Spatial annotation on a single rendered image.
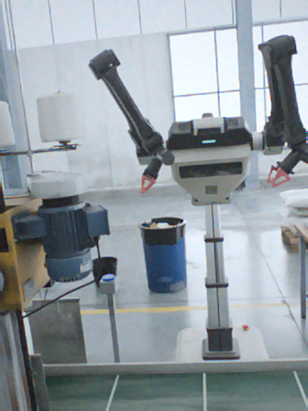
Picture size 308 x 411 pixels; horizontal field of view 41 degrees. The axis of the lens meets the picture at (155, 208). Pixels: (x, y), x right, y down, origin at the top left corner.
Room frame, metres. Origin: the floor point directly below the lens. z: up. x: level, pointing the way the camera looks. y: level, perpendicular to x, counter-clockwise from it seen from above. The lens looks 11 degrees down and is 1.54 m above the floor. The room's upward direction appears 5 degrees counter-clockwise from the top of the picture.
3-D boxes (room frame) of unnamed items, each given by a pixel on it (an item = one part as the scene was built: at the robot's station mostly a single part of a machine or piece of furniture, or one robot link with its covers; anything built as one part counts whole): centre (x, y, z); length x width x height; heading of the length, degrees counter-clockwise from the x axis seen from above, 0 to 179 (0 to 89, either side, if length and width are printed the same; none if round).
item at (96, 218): (1.36, 0.20, 1.25); 0.10 x 0.08 x 0.12; 18
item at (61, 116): (1.47, 0.29, 1.61); 0.17 x 0.17 x 0.17
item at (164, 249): (3.93, -0.06, 0.32); 0.51 x 0.48 x 0.65; 173
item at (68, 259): (1.33, 0.30, 1.21); 0.15 x 0.15 x 0.25
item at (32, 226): (1.30, 0.39, 1.27); 0.12 x 0.09 x 0.09; 173
